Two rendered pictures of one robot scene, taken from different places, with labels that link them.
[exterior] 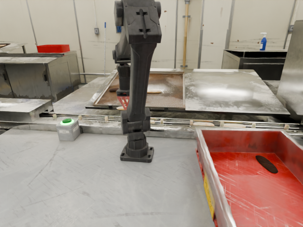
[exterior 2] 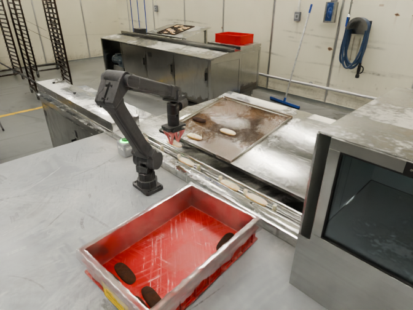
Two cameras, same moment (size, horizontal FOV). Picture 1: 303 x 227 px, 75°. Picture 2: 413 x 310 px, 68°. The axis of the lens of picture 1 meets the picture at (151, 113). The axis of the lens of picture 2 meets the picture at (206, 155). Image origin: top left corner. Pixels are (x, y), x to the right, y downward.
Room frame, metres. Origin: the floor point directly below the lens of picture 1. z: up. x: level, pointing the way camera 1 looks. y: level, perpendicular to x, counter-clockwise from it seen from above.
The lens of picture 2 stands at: (-0.08, -0.83, 1.57)
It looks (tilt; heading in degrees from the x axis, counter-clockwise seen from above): 28 degrees down; 38
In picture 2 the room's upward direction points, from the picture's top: straight up
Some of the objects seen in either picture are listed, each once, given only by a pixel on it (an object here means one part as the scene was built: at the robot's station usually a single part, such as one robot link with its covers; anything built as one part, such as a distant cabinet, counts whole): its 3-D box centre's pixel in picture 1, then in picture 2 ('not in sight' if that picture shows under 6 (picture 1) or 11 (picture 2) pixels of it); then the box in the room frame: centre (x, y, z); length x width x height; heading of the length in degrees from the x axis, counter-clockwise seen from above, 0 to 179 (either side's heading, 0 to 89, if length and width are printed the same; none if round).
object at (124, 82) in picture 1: (125, 84); (173, 120); (0.89, 0.12, 1.04); 0.10 x 0.07 x 0.07; 172
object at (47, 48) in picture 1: (53, 48); (233, 37); (4.23, 1.97, 0.94); 0.51 x 0.36 x 0.13; 86
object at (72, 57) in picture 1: (58, 73); (232, 70); (4.23, 1.97, 0.44); 0.70 x 0.55 x 0.87; 82
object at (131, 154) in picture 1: (137, 146); (147, 179); (0.64, 0.06, 0.86); 0.12 x 0.09 x 0.08; 82
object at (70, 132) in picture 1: (69, 132); (127, 149); (0.79, 0.37, 0.84); 0.08 x 0.08 x 0.11; 82
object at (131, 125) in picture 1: (133, 125); (147, 160); (0.66, 0.07, 0.94); 0.09 x 0.05 x 0.10; 14
